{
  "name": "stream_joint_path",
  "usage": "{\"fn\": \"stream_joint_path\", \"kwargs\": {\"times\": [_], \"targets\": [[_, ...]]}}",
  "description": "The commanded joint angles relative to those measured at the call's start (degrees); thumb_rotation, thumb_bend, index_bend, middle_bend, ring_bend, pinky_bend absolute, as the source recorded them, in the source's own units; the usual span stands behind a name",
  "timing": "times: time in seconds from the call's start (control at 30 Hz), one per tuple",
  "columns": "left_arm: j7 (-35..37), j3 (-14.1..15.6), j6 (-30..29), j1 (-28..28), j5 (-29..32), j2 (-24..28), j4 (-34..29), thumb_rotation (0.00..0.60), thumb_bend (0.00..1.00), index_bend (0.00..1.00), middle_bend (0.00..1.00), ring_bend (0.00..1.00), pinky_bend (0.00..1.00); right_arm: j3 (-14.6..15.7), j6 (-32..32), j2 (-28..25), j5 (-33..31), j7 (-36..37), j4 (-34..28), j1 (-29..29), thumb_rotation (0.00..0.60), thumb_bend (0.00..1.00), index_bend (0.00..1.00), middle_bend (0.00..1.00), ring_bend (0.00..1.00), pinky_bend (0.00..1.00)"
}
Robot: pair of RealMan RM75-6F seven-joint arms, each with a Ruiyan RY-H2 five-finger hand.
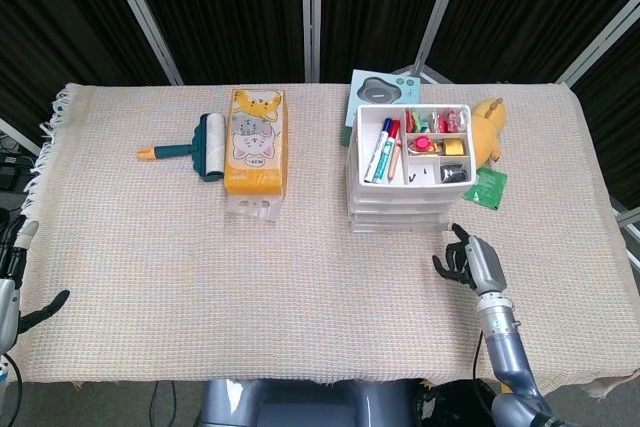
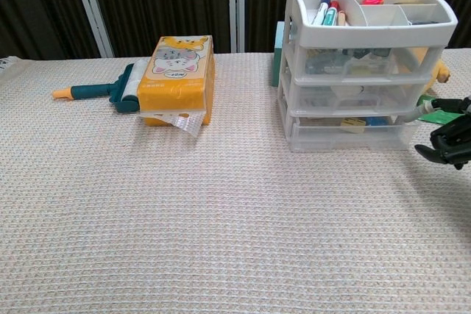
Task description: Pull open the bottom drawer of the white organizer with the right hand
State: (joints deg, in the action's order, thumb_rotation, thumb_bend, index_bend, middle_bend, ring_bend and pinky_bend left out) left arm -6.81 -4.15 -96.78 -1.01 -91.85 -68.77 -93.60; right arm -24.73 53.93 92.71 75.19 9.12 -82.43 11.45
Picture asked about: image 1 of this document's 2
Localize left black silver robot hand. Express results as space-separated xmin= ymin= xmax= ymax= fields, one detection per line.
xmin=0 ymin=219 xmax=71 ymax=353

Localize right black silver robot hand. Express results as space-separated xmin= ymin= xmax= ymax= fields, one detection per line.
xmin=432 ymin=223 xmax=509 ymax=294

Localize white drawer organizer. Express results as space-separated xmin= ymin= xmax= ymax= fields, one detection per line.
xmin=345 ymin=102 xmax=476 ymax=234

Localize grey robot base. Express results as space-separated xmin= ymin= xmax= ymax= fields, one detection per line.
xmin=198 ymin=379 xmax=419 ymax=427

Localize green foil sachet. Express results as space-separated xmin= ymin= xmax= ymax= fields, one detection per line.
xmin=462 ymin=166 xmax=509 ymax=210

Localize black binder clips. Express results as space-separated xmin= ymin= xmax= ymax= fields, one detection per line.
xmin=440 ymin=162 xmax=471 ymax=183

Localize yellow plush toy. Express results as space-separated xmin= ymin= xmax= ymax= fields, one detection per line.
xmin=469 ymin=97 xmax=507 ymax=168

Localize wooden pencil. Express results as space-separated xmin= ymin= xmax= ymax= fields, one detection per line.
xmin=387 ymin=142 xmax=404 ymax=181

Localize black round bin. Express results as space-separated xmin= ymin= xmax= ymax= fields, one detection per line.
xmin=413 ymin=379 xmax=501 ymax=427

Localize black electronic devices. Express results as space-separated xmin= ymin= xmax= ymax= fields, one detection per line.
xmin=0 ymin=134 xmax=25 ymax=194

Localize red cap whiteboard marker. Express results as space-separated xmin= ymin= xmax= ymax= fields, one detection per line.
xmin=372 ymin=119 xmax=402 ymax=184

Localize red clips in clear wrap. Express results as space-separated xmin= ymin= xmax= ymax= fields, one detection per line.
xmin=437 ymin=107 xmax=465 ymax=131

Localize blue cap whiteboard marker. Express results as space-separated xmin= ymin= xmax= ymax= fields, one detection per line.
xmin=363 ymin=117 xmax=395 ymax=184

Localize red and green clips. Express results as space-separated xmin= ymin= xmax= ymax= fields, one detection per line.
xmin=404 ymin=107 xmax=439 ymax=132

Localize light blue product box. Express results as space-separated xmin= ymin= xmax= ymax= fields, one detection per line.
xmin=341 ymin=69 xmax=424 ymax=148

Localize teal lint roller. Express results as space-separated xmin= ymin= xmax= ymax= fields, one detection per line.
xmin=137 ymin=112 xmax=229 ymax=183

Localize beige woven tablecloth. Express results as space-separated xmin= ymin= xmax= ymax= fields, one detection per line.
xmin=14 ymin=80 xmax=632 ymax=402

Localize yellow cat tissue pack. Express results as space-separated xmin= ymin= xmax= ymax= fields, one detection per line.
xmin=222 ymin=87 xmax=291 ymax=223

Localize black folding partition screen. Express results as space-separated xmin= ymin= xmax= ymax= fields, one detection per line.
xmin=0 ymin=0 xmax=640 ymax=268

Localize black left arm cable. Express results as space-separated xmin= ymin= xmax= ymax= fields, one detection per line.
xmin=3 ymin=354 xmax=24 ymax=427

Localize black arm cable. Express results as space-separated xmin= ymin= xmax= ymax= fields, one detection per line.
xmin=471 ymin=329 xmax=504 ymax=427
xmin=3 ymin=354 xmax=24 ymax=427

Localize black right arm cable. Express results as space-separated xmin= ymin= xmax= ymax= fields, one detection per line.
xmin=471 ymin=329 xmax=504 ymax=427

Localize black floor cables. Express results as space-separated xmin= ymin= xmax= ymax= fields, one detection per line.
xmin=147 ymin=380 xmax=178 ymax=417

